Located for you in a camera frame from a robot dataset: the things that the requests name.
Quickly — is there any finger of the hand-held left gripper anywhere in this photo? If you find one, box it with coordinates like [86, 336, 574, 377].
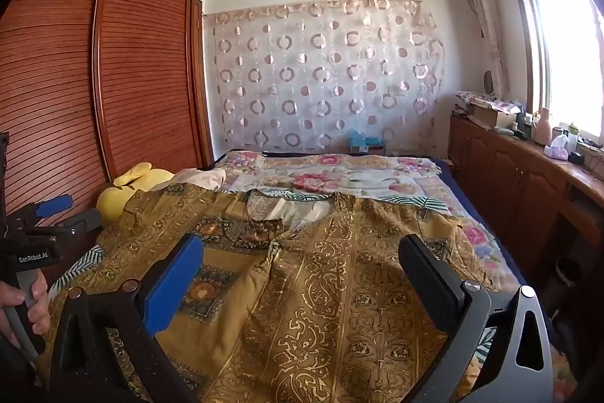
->
[14, 194, 74, 225]
[23, 208, 102, 244]

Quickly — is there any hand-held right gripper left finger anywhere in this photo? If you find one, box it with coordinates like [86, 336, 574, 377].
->
[49, 234, 205, 403]

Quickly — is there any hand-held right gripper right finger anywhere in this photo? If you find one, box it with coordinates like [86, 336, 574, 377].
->
[399, 234, 555, 403]

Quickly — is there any golden patterned garment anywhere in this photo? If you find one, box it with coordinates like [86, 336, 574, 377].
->
[40, 182, 496, 403]

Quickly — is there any person's left hand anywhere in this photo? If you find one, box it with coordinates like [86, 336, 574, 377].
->
[0, 275, 50, 338]

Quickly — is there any leaf print bedsheet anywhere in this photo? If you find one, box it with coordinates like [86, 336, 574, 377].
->
[45, 188, 501, 389]

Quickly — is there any yellow plush toy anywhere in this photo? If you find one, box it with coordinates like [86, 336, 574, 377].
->
[97, 162, 175, 224]

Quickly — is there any beige cloth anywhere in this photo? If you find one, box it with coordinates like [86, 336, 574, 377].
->
[163, 167, 227, 192]

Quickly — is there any floral quilt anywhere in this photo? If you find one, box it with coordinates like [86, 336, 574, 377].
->
[212, 148, 529, 290]

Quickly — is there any wooden cabinet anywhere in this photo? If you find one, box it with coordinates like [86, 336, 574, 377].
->
[447, 113, 604, 338]

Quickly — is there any floral blanket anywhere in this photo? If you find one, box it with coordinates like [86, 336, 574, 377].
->
[214, 149, 515, 286]

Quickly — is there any blue plastic bag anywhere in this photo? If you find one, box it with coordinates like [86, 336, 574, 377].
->
[347, 128, 385, 154]

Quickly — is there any cardboard box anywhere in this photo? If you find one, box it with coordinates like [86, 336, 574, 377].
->
[472, 101, 517, 130]

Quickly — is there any tissue bag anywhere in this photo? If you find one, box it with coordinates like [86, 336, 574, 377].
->
[544, 134, 570, 161]

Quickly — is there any pink jug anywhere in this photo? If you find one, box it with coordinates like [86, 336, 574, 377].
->
[532, 107, 554, 146]

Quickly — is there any patterned cloth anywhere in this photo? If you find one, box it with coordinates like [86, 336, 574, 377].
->
[455, 90, 522, 111]

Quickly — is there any circle patterned sheer curtain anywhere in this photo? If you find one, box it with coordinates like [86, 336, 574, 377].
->
[203, 0, 447, 153]

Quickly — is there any pale window drape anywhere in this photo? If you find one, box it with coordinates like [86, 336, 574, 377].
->
[460, 0, 508, 94]

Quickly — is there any wooden framed window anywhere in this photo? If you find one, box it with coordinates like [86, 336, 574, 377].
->
[502, 0, 604, 139]

